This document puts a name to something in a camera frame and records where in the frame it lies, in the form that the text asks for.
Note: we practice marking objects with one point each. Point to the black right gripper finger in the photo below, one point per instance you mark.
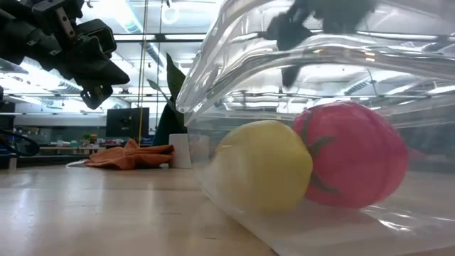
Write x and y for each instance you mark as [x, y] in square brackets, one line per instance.
[288, 30]

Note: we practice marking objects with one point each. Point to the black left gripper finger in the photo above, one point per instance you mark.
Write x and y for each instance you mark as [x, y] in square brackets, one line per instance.
[96, 96]
[96, 73]

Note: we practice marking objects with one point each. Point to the yellow plastic lemon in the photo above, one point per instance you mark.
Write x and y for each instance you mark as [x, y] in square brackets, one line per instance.
[263, 167]

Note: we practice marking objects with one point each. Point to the red plastic tomato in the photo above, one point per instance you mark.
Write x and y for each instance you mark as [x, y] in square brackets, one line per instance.
[359, 156]

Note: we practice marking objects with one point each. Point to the clear plastic tupperware container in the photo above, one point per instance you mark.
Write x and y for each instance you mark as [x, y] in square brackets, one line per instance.
[409, 227]

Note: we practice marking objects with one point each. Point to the dark background monitor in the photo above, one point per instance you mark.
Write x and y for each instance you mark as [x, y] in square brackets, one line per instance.
[127, 122]

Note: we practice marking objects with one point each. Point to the white paper tag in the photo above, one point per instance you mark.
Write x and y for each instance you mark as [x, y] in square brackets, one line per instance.
[76, 163]

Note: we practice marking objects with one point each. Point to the orange cloth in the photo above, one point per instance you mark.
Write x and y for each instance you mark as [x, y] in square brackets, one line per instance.
[131, 158]

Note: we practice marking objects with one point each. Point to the snake plant in white pot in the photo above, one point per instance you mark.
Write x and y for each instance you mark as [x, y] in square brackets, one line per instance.
[179, 153]

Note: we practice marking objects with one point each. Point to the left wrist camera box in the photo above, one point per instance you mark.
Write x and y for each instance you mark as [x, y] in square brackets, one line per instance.
[99, 33]

